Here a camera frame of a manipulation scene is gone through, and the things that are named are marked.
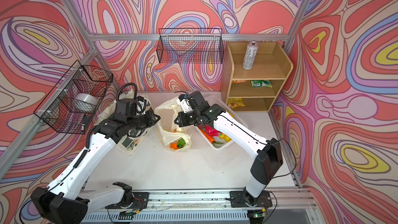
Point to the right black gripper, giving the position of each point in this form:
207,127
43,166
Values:
183,123

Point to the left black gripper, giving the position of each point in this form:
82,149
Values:
148,114

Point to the leaf print canvas tote bag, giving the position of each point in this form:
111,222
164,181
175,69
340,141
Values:
127,144

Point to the white perforated plastic basket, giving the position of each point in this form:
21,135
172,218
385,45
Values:
214,100

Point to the cream plastic grocery bag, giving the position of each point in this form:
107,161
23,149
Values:
169,130

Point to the toy carrot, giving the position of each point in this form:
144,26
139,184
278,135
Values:
178,144
209,138

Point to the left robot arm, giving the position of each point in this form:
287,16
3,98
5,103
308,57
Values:
61,201

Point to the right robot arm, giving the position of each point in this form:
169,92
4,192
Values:
266,154

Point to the toy pink dragon fruit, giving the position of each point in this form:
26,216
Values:
211,131

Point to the yellow chips packet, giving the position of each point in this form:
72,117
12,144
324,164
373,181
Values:
234,103

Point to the white tape roll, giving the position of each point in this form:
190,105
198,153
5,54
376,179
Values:
85,103

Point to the wooden shelf unit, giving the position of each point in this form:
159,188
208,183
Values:
271,63

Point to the green snack packet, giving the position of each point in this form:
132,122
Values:
261,84

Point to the black wire basket left wall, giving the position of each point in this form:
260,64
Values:
71,104

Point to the black wire basket wall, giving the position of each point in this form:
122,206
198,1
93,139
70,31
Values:
190,46
71,104

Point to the black wire basket back wall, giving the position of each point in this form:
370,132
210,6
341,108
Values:
190,46

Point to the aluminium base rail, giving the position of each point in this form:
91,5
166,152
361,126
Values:
281,205

